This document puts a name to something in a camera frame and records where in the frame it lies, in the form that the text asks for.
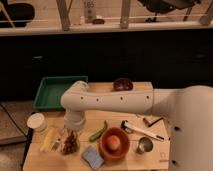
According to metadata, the black office chair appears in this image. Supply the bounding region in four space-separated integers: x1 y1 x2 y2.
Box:
137 0 202 23

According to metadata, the orange bowl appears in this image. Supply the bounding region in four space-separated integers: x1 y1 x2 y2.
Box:
98 127 130 161

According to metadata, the green plastic tray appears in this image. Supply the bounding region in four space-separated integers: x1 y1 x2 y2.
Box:
33 76 88 111

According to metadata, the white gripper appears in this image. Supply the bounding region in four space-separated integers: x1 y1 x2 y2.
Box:
63 110 86 142

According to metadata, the bunch of red grapes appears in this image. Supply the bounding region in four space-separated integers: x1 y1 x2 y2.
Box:
62 131 78 155

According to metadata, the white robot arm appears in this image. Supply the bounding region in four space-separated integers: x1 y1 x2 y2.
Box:
60 81 213 171

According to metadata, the green plastic cup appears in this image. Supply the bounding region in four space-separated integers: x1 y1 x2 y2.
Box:
62 140 79 155

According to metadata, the white cup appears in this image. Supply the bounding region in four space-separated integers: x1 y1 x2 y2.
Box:
27 113 47 132

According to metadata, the orange fruit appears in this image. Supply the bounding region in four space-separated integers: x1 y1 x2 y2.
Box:
107 135 120 151

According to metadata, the brown wooden block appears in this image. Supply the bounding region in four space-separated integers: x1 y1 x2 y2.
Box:
143 117 163 127

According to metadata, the small brush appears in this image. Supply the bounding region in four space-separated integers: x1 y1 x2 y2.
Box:
51 133 64 151

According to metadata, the dark red bowl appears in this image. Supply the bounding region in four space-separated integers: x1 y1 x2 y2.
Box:
113 78 133 91

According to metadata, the metal cup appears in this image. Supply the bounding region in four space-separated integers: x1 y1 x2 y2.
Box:
136 137 153 154

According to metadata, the blue sponge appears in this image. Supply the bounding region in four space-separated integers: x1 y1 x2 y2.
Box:
82 146 104 171

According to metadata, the white black handled tool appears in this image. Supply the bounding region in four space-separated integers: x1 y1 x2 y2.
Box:
121 120 165 141

